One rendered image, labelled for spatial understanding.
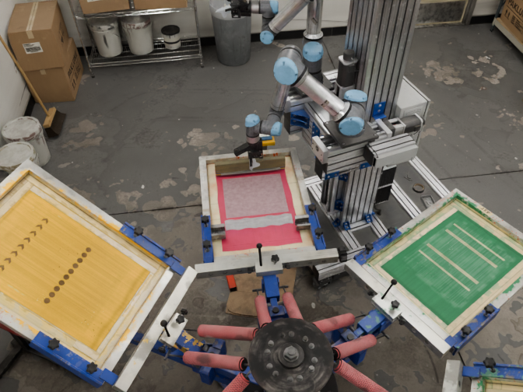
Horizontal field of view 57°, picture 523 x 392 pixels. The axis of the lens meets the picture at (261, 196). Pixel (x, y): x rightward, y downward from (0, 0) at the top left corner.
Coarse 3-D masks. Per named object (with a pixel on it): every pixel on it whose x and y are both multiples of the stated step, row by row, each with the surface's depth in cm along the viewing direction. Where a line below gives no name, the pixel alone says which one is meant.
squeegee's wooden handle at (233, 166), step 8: (232, 160) 275; (240, 160) 275; (248, 160) 275; (256, 160) 274; (264, 160) 275; (272, 160) 276; (280, 160) 276; (216, 168) 274; (224, 168) 275; (232, 168) 276; (240, 168) 277; (248, 168) 277; (256, 168) 278; (264, 168) 279
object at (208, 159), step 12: (204, 156) 287; (216, 156) 287; (228, 156) 287; (240, 156) 287; (264, 156) 289; (204, 168) 280; (300, 168) 279; (204, 180) 273; (300, 180) 272; (204, 192) 267; (300, 192) 266; (204, 204) 261; (312, 240) 246; (264, 252) 238; (276, 252) 238; (288, 252) 238
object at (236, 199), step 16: (224, 176) 280; (240, 176) 280; (224, 192) 271; (240, 192) 271; (224, 208) 263; (240, 208) 263; (256, 208) 262; (224, 224) 255; (224, 240) 248; (240, 240) 248; (256, 240) 247
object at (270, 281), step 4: (264, 276) 222; (268, 276) 222; (272, 276) 222; (264, 280) 221; (268, 280) 221; (272, 280) 221; (276, 280) 221; (264, 284) 222; (268, 284) 219; (272, 284) 219; (276, 284) 219; (268, 288) 218; (272, 288) 218; (276, 288) 218; (268, 292) 216; (272, 292) 216; (276, 292) 216; (268, 296) 215; (272, 296) 215; (276, 296) 215; (268, 300) 217
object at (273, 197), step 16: (256, 176) 280; (272, 176) 280; (256, 192) 271; (272, 192) 271; (288, 192) 271; (272, 208) 262; (288, 208) 262; (288, 224) 255; (272, 240) 247; (288, 240) 247
